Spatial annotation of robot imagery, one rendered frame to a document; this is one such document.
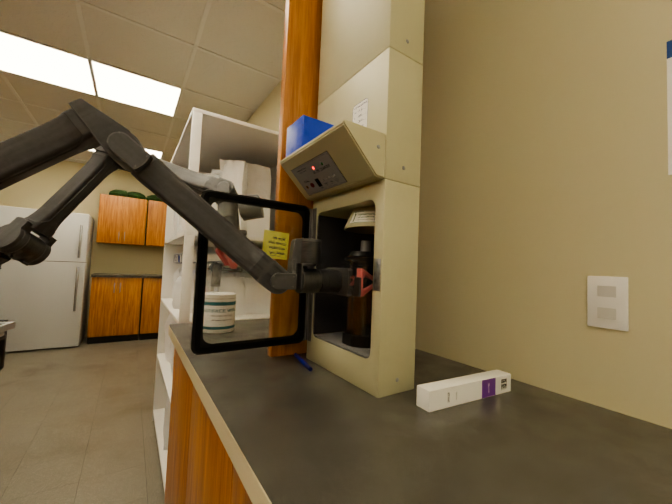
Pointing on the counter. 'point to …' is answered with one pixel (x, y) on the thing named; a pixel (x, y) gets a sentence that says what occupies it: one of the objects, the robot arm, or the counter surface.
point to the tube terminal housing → (394, 303)
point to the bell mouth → (361, 220)
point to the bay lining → (339, 246)
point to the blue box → (304, 132)
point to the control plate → (319, 174)
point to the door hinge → (310, 293)
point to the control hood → (343, 156)
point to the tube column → (366, 36)
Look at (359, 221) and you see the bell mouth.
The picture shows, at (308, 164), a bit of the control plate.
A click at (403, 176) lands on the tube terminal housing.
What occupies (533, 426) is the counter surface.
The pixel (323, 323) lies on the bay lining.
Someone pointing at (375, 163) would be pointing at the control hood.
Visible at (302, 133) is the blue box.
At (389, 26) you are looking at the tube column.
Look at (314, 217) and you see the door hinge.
